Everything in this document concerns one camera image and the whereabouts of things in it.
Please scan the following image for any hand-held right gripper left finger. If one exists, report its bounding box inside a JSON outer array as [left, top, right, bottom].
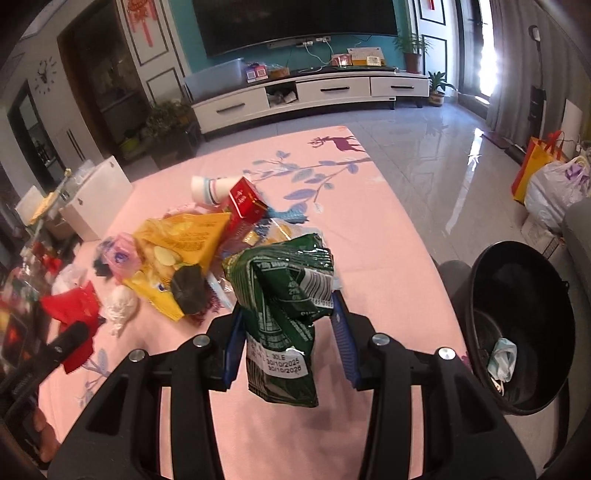
[[48, 307, 245, 480]]

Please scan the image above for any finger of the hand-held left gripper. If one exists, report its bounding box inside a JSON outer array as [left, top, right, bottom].
[[32, 320, 92, 374]]

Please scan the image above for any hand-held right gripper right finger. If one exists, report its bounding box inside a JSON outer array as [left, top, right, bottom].
[[329, 288, 536, 480]]

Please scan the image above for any green snack bag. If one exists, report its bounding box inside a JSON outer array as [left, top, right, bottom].
[[222, 233, 335, 408]]

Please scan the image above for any pink plastic bag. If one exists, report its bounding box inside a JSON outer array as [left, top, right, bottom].
[[99, 232, 141, 284]]

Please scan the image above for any red carton box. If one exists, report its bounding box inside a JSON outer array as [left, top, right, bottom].
[[225, 176, 269, 238]]

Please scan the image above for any black trash bin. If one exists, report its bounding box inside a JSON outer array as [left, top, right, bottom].
[[464, 240, 575, 415]]

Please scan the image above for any person's left hand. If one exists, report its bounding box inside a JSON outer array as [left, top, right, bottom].
[[29, 406, 59, 463]]

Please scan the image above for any red plastic bag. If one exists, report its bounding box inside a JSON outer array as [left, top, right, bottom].
[[39, 281, 103, 374]]

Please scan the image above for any white crumpled tissue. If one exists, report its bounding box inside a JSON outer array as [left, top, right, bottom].
[[100, 285, 139, 337]]

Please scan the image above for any black crumpled bag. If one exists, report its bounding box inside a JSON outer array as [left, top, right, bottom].
[[172, 264, 208, 316]]

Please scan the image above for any yellow chip bag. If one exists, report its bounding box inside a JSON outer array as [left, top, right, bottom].
[[121, 212, 232, 322]]

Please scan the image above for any pink printed mat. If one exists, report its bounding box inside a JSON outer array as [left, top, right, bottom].
[[34, 124, 472, 480]]

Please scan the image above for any blue crumpled cloth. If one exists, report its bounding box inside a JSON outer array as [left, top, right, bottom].
[[264, 204, 311, 228]]

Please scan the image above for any pink crumpled cloth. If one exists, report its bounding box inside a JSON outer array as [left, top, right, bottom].
[[163, 202, 205, 219]]

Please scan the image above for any striped paper cup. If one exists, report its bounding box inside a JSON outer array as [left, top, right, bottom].
[[191, 175, 241, 207]]

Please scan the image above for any blue face mask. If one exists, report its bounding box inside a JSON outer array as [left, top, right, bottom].
[[488, 337, 518, 395]]

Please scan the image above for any black plant stand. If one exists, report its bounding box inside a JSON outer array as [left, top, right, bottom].
[[151, 124, 204, 170]]

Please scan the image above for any bushy potted plant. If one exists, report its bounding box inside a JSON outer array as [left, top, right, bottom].
[[144, 98, 199, 139]]

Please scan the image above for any grey sofa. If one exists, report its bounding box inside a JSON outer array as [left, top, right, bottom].
[[560, 198, 591, 324]]

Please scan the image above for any white television cabinet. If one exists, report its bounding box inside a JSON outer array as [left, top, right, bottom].
[[190, 66, 431, 136]]

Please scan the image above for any white plastic bag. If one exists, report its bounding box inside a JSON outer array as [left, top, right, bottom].
[[524, 154, 591, 234]]

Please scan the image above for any orange shopping bag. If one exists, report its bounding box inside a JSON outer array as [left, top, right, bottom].
[[511, 130, 570, 206]]

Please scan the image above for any translucent storage box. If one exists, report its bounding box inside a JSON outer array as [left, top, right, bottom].
[[185, 58, 245, 101]]

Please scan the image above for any small potted plant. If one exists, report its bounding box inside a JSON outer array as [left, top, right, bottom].
[[427, 70, 456, 108]]

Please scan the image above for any white and yellow box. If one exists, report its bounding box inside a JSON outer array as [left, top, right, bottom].
[[346, 46, 385, 67]]

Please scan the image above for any tall potted plant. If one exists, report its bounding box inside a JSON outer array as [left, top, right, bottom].
[[393, 33, 433, 75]]

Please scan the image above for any upright vacuum cleaner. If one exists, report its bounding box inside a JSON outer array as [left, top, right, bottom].
[[526, 25, 549, 129]]

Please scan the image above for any white board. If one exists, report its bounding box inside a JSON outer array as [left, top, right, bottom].
[[560, 98, 584, 147]]

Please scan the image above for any black television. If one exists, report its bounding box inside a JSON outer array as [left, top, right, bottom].
[[191, 0, 399, 58]]

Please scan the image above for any grey curtain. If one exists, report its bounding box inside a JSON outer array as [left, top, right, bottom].
[[482, 0, 591, 155]]

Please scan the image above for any wall clock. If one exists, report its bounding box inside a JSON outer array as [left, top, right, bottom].
[[34, 58, 59, 96]]

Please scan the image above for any red knot wall hanging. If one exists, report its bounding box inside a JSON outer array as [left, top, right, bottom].
[[126, 0, 156, 47]]

